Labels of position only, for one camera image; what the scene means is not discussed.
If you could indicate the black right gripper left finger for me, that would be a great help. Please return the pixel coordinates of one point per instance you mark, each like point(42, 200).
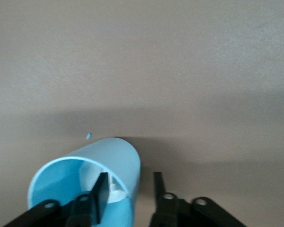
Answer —
point(101, 196)

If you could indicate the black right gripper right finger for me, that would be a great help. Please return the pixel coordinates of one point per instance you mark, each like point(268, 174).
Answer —
point(161, 203)

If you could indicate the small blue speck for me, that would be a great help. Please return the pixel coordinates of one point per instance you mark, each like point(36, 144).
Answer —
point(88, 136)

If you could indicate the blue plastic cup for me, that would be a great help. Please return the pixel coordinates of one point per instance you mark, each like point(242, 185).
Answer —
point(118, 153)

